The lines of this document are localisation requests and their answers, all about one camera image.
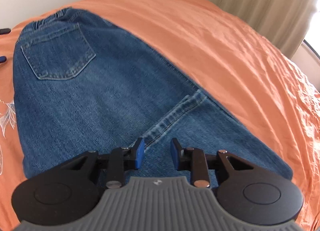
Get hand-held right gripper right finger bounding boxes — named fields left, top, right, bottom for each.
left=170, top=138, right=254, bottom=188

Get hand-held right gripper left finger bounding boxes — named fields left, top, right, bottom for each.
left=64, top=138, right=145, bottom=189

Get blue denim pants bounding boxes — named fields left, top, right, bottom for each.
left=13, top=8, right=293, bottom=189

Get bed with orange sheet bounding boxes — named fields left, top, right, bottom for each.
left=0, top=0, right=320, bottom=231

